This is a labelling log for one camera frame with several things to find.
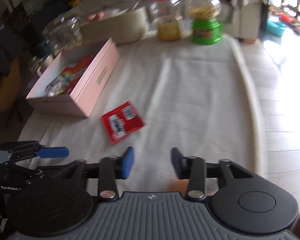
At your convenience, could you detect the yellow chair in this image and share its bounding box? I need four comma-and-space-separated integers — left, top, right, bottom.
0, 57, 21, 113

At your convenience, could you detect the green candy dispenser toy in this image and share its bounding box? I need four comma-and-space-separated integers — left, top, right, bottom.
185, 0, 223, 45

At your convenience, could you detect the small red snack packet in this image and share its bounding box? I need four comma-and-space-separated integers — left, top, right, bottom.
101, 101, 145, 145

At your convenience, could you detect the green-edged clear snack packet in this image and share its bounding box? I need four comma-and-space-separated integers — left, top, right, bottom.
44, 76, 70, 97

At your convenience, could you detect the beige oval organizer tub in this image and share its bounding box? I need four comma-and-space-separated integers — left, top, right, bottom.
80, 7, 149, 45

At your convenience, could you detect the white ribbed mug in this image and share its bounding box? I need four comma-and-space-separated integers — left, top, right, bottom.
36, 54, 54, 76

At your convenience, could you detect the pink open storage box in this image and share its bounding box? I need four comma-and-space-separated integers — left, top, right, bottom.
26, 38, 120, 118

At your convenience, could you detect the red-lid clear plastic jar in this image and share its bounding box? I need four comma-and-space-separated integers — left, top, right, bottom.
149, 0, 183, 42

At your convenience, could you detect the pink egg-shaped toy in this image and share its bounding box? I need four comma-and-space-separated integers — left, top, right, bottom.
86, 11, 105, 22

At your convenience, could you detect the glass jar with nuts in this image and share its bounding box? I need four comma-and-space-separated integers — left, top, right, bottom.
42, 14, 83, 56

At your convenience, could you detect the blue plastic basin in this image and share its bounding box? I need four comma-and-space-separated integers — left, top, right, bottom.
267, 19, 288, 37

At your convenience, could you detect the long red snack packet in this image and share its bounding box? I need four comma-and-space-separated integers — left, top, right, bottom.
61, 55, 93, 94

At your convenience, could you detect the white tablecloth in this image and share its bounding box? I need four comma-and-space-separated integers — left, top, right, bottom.
20, 36, 265, 192

